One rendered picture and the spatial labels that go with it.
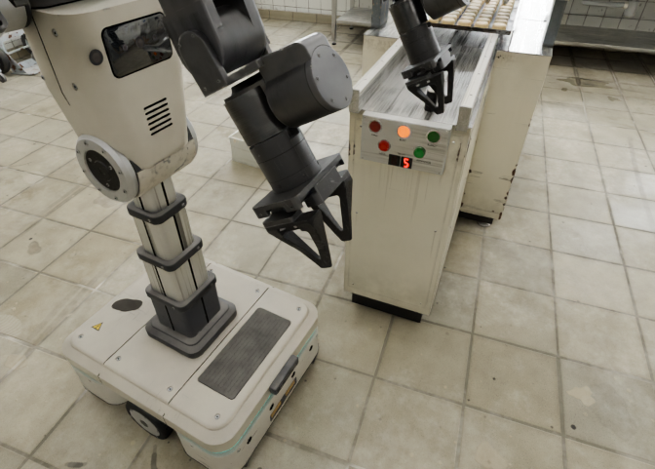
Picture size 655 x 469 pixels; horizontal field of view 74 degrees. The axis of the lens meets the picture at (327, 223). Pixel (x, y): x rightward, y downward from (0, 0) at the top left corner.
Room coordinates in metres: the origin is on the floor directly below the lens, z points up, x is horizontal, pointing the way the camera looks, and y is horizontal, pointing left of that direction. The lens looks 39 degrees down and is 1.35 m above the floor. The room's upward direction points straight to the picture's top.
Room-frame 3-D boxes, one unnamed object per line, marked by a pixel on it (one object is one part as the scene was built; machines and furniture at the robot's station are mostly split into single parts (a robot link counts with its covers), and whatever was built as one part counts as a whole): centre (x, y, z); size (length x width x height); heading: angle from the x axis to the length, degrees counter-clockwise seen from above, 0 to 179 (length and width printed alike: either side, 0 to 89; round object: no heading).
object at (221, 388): (0.86, 0.41, 0.24); 0.68 x 0.53 x 0.41; 62
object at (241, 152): (2.31, 0.40, 0.08); 0.30 x 0.22 x 0.16; 62
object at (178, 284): (0.86, 0.42, 0.38); 0.13 x 0.13 x 0.40; 62
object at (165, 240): (0.86, 0.42, 0.53); 0.11 x 0.11 x 0.40; 62
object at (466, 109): (1.93, -0.72, 0.87); 2.01 x 0.03 x 0.07; 158
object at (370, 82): (2.04, -0.45, 0.87); 2.01 x 0.03 x 0.07; 158
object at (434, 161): (1.08, -0.21, 0.77); 0.24 x 0.04 x 0.14; 68
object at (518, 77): (2.32, -0.72, 0.42); 1.28 x 0.72 x 0.84; 158
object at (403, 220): (1.41, -0.35, 0.45); 0.70 x 0.34 x 0.90; 158
